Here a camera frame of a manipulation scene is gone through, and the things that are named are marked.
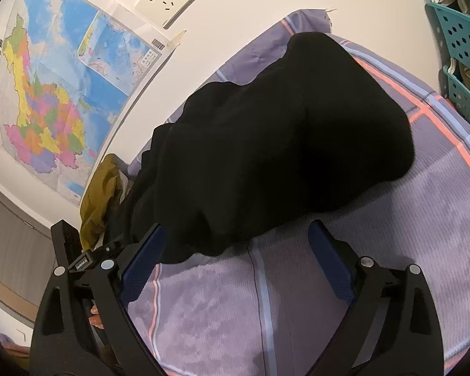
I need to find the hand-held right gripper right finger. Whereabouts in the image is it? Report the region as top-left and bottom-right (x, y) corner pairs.
(307, 219), (444, 376)

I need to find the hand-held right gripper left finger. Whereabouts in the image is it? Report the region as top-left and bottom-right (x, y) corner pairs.
(30, 223), (167, 376)

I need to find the black jacket with gold buttons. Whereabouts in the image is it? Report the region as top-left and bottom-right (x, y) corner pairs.
(112, 31), (416, 265)

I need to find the person's left hand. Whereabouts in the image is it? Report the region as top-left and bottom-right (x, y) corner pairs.
(88, 303), (107, 330)

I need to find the grey wooden panel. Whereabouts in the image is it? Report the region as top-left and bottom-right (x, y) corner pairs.
(0, 182), (83, 310)

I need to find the mustard yellow garment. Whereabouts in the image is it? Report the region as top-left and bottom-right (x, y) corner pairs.
(79, 154), (132, 249)

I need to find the beige cloth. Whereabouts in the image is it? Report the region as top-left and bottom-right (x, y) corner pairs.
(115, 170), (132, 204)

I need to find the purple checked bed sheet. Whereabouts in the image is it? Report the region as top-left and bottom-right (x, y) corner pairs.
(125, 8), (470, 376)

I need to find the teal perforated plastic basket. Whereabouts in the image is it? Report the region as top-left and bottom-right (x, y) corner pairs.
(442, 65), (470, 142)
(427, 2), (470, 75)

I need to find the colourful wall map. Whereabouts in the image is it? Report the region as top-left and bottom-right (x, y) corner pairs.
(0, 0), (186, 206)

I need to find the white wall socket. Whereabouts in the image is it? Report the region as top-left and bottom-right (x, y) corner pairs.
(136, 0), (194, 28)

